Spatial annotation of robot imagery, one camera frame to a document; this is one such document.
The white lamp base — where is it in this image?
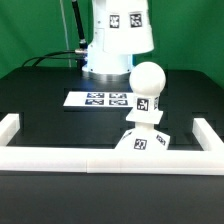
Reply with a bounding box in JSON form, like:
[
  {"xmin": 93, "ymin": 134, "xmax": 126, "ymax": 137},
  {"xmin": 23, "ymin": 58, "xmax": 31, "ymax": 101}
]
[{"xmin": 115, "ymin": 109, "xmax": 170, "ymax": 151}]

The white lamp bulb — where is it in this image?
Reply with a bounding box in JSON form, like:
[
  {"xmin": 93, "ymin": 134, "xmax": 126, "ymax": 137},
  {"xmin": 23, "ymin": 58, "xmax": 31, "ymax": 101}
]
[{"xmin": 128, "ymin": 61, "xmax": 167, "ymax": 112}]

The white lamp shade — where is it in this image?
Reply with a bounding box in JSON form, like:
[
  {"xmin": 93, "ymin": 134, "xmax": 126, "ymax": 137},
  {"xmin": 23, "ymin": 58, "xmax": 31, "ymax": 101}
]
[{"xmin": 104, "ymin": 0, "xmax": 154, "ymax": 54}]

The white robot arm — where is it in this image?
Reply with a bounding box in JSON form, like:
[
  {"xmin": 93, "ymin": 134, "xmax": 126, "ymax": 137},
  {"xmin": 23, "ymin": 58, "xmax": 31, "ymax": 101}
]
[{"xmin": 82, "ymin": 0, "xmax": 133, "ymax": 81}]

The white fiducial marker sheet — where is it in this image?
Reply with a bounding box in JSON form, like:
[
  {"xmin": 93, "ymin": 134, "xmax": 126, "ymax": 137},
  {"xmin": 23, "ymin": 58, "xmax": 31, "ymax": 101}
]
[{"xmin": 63, "ymin": 91, "xmax": 134, "ymax": 108}]

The black cable with connector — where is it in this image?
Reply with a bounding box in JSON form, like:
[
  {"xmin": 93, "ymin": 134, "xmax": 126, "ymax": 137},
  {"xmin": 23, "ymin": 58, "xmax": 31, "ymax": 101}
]
[{"xmin": 21, "ymin": 48, "xmax": 88, "ymax": 68}]

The white U-shaped border frame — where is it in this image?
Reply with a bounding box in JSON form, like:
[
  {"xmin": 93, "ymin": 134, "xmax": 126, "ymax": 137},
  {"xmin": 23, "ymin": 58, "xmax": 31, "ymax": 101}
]
[{"xmin": 0, "ymin": 114, "xmax": 224, "ymax": 175}]

